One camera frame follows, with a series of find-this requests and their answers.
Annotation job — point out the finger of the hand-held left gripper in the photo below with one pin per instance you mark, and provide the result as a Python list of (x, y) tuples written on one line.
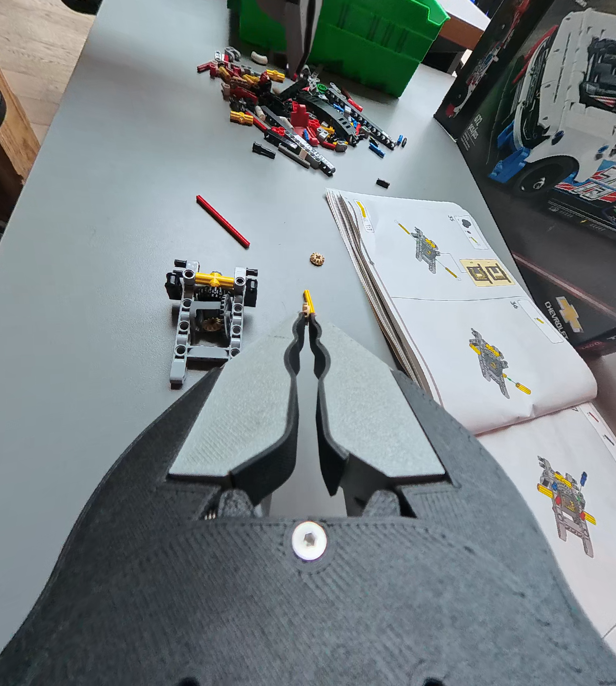
[(313, 16), (294, 27)]

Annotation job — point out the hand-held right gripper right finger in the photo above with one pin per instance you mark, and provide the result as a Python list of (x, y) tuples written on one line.
[(377, 423)]

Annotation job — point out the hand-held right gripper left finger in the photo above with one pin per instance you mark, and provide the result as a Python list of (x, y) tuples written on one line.
[(233, 423)]

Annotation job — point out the grey lego frame assembly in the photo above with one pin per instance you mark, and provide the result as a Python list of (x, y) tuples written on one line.
[(179, 370)]

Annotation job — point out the pile of lego pieces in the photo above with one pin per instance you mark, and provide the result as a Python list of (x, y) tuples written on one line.
[(308, 107)]

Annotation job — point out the yellow lego axle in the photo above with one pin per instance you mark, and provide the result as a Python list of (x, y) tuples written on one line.
[(308, 299)]

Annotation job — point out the white lego instruction booklet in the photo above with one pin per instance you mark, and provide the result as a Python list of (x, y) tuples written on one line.
[(447, 332)]

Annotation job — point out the black lego connector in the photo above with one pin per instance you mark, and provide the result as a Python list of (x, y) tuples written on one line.
[(264, 150)]

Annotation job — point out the red long lego axle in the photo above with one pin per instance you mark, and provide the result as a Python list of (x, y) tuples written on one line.
[(223, 221)]

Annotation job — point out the black lego car box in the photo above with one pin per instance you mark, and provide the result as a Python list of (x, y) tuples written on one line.
[(554, 161)]

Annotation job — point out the green plastic bin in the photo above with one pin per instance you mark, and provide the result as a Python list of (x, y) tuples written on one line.
[(372, 59)]

